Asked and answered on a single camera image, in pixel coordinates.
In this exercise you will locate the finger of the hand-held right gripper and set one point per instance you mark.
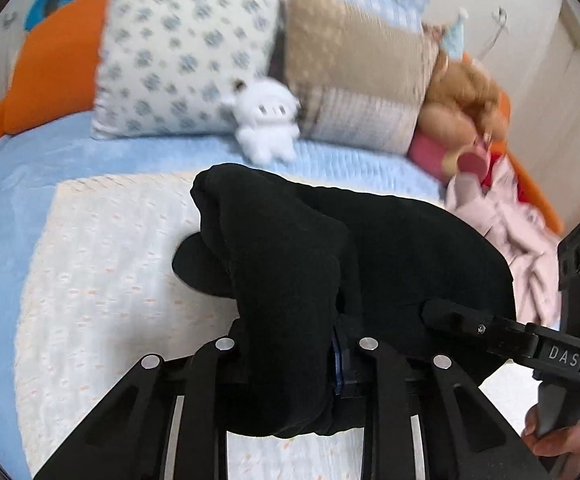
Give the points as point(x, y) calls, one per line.
point(474, 327)

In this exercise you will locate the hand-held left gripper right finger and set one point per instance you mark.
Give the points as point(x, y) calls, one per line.
point(338, 365)

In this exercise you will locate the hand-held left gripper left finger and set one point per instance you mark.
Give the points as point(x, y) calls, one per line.
point(215, 365)

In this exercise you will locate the black garment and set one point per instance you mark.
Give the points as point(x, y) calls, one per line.
point(280, 260)

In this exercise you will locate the person's right hand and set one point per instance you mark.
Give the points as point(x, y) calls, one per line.
point(569, 440)

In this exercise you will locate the pink garment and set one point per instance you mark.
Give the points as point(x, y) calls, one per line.
point(519, 240)

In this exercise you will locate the white textured blanket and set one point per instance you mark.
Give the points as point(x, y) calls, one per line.
point(110, 285)

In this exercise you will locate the brown teddy bear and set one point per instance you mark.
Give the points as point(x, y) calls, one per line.
point(459, 90)

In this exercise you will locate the white plush toy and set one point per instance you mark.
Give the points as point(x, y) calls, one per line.
point(265, 125)

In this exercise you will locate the light blue blanket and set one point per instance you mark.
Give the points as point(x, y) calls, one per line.
point(20, 185)

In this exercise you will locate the beige pillow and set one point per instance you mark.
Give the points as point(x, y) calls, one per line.
point(359, 60)

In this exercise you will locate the blue patterned white pillow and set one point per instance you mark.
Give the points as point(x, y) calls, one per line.
point(170, 60)

